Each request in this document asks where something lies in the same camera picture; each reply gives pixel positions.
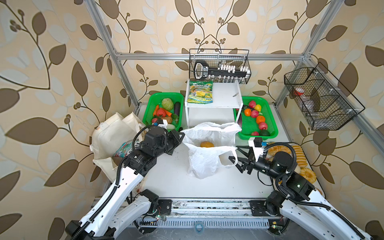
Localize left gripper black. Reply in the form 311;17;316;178
152;128;185;159

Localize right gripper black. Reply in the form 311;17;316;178
229;145;283;183

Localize white plastic grocery bag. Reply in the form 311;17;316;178
182;122;242;179

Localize Fox's candy bag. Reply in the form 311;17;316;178
114;140;133;158

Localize cream floral tote bag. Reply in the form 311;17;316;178
90;113;145;182

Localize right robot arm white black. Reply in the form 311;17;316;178
229;142;373;240

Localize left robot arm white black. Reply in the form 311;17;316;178
65;126;185;240

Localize brown potato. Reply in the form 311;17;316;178
162;116;173;124

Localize croissant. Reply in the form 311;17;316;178
268;146;291;156

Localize red tomato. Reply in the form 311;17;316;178
156;108;168;118

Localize dark green avocado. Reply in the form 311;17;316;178
259;130;271;137

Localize orange carrot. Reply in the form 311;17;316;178
153;105;160;117

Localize dark purple eggplant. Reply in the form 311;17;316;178
174;102;181;117

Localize right green plastic basket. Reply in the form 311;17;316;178
233;96;279;140

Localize green plastic basket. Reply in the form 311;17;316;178
233;96;279;140
143;93;185;130

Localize green cabbage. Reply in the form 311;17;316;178
162;98;174;112

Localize red apple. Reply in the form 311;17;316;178
258;122;268;131

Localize orange fruit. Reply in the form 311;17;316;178
256;115;266;124

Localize left green plastic basket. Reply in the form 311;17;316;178
143;93;185;130

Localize pink red peach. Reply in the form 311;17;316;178
251;110;260;118

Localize small orange persimmon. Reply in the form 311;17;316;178
244;109;252;117

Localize yellow green snack bag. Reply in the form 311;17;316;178
187;81;214;104

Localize sliced bread loaf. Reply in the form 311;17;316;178
292;145;308;168

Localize white two-tier shelf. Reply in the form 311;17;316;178
184;83;243;128

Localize black bread tray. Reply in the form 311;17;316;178
267;143;325;197

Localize plastic bottle red cap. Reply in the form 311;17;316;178
294;88;315;112

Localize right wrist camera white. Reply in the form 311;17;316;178
249;137;267;162

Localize back black wire basket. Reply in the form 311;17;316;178
189;48;252;85

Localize black wire basket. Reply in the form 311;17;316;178
189;48;252;85
284;62;366;131

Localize right black wire basket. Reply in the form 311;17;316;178
284;62;366;131

